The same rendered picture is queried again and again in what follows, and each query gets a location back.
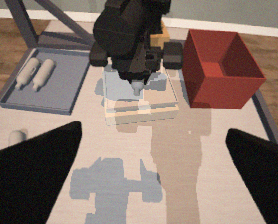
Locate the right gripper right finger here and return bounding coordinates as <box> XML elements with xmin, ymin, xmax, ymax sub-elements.
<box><xmin>225</xmin><ymin>128</ymin><xmax>278</xmax><ymax>224</ymax></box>

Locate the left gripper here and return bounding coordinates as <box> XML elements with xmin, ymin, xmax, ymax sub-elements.
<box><xmin>89</xmin><ymin>20</ymin><xmax>184</xmax><ymax>71</ymax></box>

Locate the red open box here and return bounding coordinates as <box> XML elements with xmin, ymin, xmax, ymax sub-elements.
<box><xmin>181</xmin><ymin>29</ymin><xmax>266</xmax><ymax>109</ymax></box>

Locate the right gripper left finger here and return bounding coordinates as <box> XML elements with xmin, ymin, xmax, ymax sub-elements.
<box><xmin>0</xmin><ymin>121</ymin><xmax>82</xmax><ymax>224</ymax></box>

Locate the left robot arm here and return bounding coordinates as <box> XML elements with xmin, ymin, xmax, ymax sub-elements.
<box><xmin>92</xmin><ymin>0</ymin><xmax>171</xmax><ymax>80</ymax></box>

